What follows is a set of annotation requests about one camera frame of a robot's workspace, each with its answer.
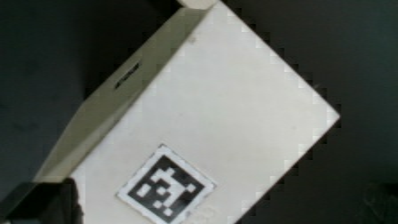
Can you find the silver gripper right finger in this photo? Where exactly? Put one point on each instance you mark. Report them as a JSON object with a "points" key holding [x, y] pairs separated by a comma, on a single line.
{"points": [[381, 204]]}

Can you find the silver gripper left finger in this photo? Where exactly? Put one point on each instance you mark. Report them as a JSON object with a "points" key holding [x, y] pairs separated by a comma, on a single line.
{"points": [[41, 203]]}

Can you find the white cabinet top block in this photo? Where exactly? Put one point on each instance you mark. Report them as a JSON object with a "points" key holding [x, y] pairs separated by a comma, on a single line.
{"points": [[194, 127]]}

